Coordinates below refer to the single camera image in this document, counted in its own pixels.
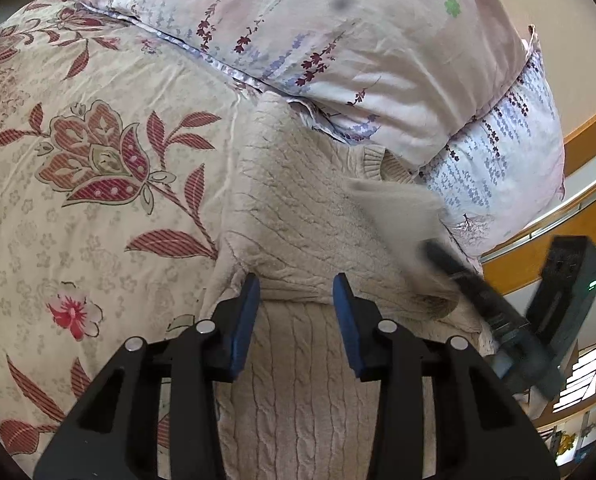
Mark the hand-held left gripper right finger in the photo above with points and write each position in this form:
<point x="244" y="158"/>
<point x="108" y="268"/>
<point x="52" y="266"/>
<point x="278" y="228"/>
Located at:
<point x="347" y="320"/>

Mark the red floral print quilt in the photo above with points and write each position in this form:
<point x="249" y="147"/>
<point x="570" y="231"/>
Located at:
<point x="88" y="220"/>

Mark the pink pillow with purple sprigs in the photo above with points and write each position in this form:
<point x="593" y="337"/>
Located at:
<point x="328" y="35"/>

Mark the window with bars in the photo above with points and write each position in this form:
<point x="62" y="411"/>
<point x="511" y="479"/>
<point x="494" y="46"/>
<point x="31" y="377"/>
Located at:
<point x="585" y="370"/>

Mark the pink pillow with blue blossoms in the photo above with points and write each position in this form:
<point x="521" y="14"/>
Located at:
<point x="498" y="160"/>

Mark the wooden headboard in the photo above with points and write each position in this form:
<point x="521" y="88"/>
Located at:
<point x="553" y="240"/>

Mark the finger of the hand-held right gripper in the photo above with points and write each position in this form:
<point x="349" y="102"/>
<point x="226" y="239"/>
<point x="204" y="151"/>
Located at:
<point x="458" y="275"/>

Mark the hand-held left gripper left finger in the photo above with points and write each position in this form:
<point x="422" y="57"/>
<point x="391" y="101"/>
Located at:
<point x="244" y="320"/>

